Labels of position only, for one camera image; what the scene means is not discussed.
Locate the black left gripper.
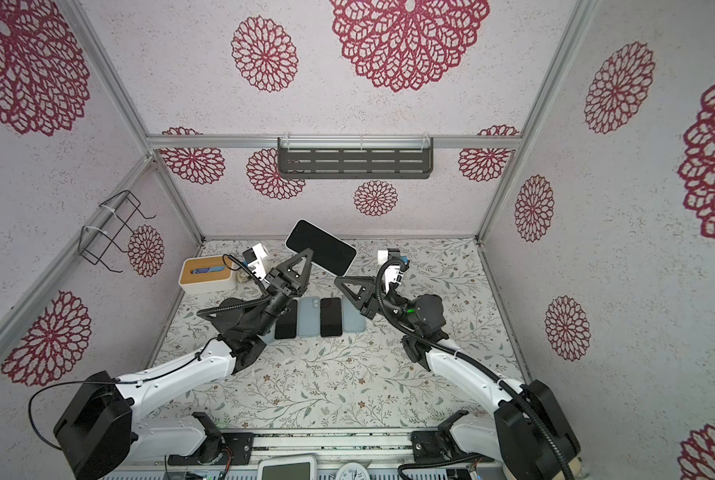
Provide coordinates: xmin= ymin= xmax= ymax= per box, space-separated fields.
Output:
xmin=254 ymin=250 xmax=314 ymax=339

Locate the grey wall shelf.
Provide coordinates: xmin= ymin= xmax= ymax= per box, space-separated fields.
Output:
xmin=277 ymin=137 xmax=435 ymax=180

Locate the white box with wooden top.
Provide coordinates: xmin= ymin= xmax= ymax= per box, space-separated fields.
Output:
xmin=178 ymin=256 xmax=237 ymax=295

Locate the black wire wall basket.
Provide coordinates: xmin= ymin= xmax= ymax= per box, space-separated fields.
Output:
xmin=76 ymin=189 xmax=155 ymax=274

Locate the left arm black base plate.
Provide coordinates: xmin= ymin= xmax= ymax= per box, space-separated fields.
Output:
xmin=167 ymin=433 xmax=255 ymax=467

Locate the white digital display device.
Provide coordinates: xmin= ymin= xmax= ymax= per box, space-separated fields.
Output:
xmin=256 ymin=455 xmax=318 ymax=480

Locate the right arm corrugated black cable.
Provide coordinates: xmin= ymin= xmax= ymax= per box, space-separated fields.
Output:
xmin=373 ymin=259 xmax=577 ymax=480

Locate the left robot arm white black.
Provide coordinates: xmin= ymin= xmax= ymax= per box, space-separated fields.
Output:
xmin=53 ymin=249 xmax=313 ymax=479

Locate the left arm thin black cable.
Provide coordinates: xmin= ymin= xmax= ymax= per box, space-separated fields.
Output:
xmin=26 ymin=254 xmax=274 ymax=452

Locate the light blue phone case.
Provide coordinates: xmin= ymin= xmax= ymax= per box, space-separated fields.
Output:
xmin=342 ymin=297 xmax=367 ymax=334
xmin=259 ymin=326 xmax=275 ymax=345
xmin=297 ymin=297 xmax=320 ymax=338

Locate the round white dial timer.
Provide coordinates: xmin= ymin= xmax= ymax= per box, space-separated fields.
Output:
xmin=334 ymin=462 xmax=371 ymax=480

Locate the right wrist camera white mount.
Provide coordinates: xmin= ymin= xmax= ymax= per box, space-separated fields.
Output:
xmin=377 ymin=248 xmax=409 ymax=291

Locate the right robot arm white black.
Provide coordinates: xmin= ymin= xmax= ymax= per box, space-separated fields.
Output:
xmin=334 ymin=276 xmax=581 ymax=479

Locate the black phone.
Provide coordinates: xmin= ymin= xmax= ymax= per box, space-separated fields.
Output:
xmin=320 ymin=297 xmax=343 ymax=338
xmin=285 ymin=220 xmax=357 ymax=276
xmin=274 ymin=300 xmax=298 ymax=340

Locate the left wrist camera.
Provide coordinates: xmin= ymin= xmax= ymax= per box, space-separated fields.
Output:
xmin=242 ymin=243 xmax=271 ymax=280

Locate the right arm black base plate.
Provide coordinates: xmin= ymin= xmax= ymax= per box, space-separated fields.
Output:
xmin=411 ymin=430 xmax=495 ymax=465

